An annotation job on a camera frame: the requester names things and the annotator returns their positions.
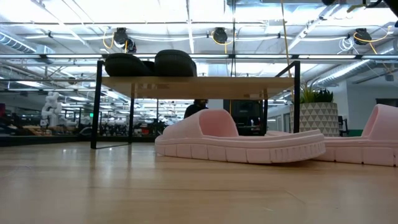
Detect pink foam slide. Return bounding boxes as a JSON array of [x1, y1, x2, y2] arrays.
[[313, 103, 398, 167], [154, 108, 326, 165]]

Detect black foam slide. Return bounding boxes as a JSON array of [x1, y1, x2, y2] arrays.
[[104, 53, 155, 77], [154, 49, 198, 77]]

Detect person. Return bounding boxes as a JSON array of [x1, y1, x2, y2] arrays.
[[183, 99, 210, 119]]

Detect black cabinet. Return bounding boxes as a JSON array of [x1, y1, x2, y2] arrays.
[[223, 99, 266, 136]]

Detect green plant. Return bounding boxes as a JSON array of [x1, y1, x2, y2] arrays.
[[298, 81, 335, 105]]

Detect triangle-patterned planter pot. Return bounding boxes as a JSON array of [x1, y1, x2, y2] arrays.
[[289, 102, 340, 138]]

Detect white robot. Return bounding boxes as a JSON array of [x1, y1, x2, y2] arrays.
[[40, 91, 63, 128]]

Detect wooden shelf with black frame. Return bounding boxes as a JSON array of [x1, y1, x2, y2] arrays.
[[90, 60, 302, 149]]

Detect black ceiling cable reel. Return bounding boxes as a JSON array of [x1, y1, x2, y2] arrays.
[[212, 27, 229, 45], [353, 27, 373, 46], [113, 27, 137, 54]]

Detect yellow hanging cable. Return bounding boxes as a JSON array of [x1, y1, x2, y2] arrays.
[[280, 0, 293, 78]]

